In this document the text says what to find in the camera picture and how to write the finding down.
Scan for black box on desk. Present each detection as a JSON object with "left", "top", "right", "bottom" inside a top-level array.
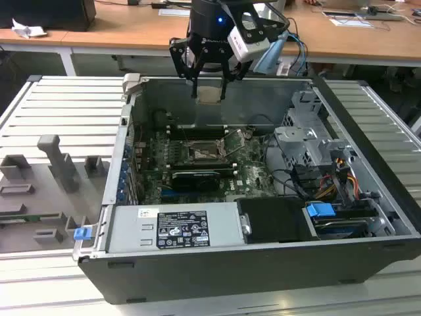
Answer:
[{"left": 0, "top": 0, "right": 97, "bottom": 32}]

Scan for red yellow power wires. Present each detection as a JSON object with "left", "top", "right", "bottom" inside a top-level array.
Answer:
[{"left": 343, "top": 173, "right": 361, "bottom": 199}]

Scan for black RAM slot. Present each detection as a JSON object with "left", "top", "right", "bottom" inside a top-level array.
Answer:
[
  {"left": 169, "top": 129, "right": 228, "bottom": 134},
  {"left": 169, "top": 134, "right": 228, "bottom": 140},
  {"left": 169, "top": 126, "right": 228, "bottom": 131},
  {"left": 169, "top": 132, "right": 228, "bottom": 137}
]

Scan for black graphics card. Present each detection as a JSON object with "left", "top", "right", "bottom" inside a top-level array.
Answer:
[{"left": 170, "top": 169, "right": 232, "bottom": 193}]

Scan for black open PC case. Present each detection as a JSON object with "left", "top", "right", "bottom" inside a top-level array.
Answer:
[{"left": 72, "top": 73, "right": 421, "bottom": 305}]

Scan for black plastic shroud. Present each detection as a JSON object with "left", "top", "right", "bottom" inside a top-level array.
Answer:
[{"left": 236, "top": 197, "right": 317, "bottom": 245}]

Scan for grey parts rack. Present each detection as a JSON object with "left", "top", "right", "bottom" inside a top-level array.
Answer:
[{"left": 0, "top": 133, "right": 112, "bottom": 255}]

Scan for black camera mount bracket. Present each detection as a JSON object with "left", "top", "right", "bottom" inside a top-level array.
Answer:
[{"left": 241, "top": 11, "right": 287, "bottom": 44}]

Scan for silver power supply unit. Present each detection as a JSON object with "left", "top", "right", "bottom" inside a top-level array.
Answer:
[{"left": 107, "top": 201, "right": 248, "bottom": 254}]

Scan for CPU socket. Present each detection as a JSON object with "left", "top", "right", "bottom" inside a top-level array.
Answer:
[{"left": 179, "top": 139, "right": 228, "bottom": 164}]

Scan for green motherboard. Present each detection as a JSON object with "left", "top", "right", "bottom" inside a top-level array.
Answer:
[{"left": 131, "top": 126, "right": 281, "bottom": 203}]

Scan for wooden desk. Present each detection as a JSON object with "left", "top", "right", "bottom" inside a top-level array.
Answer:
[{"left": 0, "top": 0, "right": 421, "bottom": 78}]

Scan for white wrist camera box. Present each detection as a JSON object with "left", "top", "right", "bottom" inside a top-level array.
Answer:
[{"left": 228, "top": 26, "right": 271, "bottom": 63}]

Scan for green RAM stick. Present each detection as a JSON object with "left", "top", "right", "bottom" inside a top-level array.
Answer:
[{"left": 0, "top": 213, "right": 65, "bottom": 223}]

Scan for blue cable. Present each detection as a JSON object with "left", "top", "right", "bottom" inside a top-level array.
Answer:
[{"left": 287, "top": 32, "right": 310, "bottom": 78}]

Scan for silver CPU plate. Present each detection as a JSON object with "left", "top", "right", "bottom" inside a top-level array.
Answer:
[{"left": 197, "top": 86, "right": 222, "bottom": 106}]

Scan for grey case latch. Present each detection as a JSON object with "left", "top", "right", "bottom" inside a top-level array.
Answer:
[{"left": 121, "top": 73, "right": 143, "bottom": 97}]

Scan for blue disk carrier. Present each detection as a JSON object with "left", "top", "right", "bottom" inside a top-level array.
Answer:
[{"left": 305, "top": 201, "right": 371, "bottom": 240}]

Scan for metal socket cover frame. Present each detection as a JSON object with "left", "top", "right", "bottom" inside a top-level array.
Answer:
[{"left": 219, "top": 129, "right": 247, "bottom": 157}]

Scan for white paper sheet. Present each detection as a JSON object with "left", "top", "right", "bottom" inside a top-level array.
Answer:
[{"left": 330, "top": 17, "right": 375, "bottom": 30}]

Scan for crumpled white paper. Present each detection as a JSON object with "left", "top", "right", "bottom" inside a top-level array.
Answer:
[{"left": 11, "top": 17, "right": 47, "bottom": 39}]

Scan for black wire loop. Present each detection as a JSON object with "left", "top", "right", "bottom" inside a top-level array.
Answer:
[{"left": 267, "top": 168, "right": 307, "bottom": 200}]

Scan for silver metal disk bay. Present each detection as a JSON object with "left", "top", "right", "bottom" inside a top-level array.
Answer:
[{"left": 274, "top": 90, "right": 357, "bottom": 169}]

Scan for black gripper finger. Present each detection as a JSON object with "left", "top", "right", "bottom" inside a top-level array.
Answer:
[
  {"left": 169, "top": 38, "right": 202, "bottom": 99},
  {"left": 220, "top": 48, "right": 246, "bottom": 101}
]

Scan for blue case latch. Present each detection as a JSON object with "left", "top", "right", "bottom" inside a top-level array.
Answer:
[{"left": 74, "top": 226, "right": 91, "bottom": 242}]

